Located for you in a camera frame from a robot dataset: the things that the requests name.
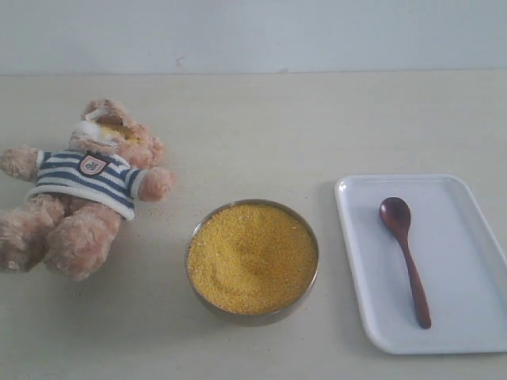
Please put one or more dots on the dark red wooden spoon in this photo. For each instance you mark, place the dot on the dark red wooden spoon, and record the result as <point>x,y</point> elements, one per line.
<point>396,216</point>

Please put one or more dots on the teddy bear striped sweater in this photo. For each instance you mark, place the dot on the teddy bear striped sweater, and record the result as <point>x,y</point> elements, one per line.
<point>82,194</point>

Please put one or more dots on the yellow millet grains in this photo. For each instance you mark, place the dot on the yellow millet grains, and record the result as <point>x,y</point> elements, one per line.
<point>253,257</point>

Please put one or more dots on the metal bowl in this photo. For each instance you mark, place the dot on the metal bowl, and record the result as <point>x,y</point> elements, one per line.
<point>253,316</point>

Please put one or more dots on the white rectangular tray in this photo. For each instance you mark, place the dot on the white rectangular tray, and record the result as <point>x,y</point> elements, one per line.
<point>462,267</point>

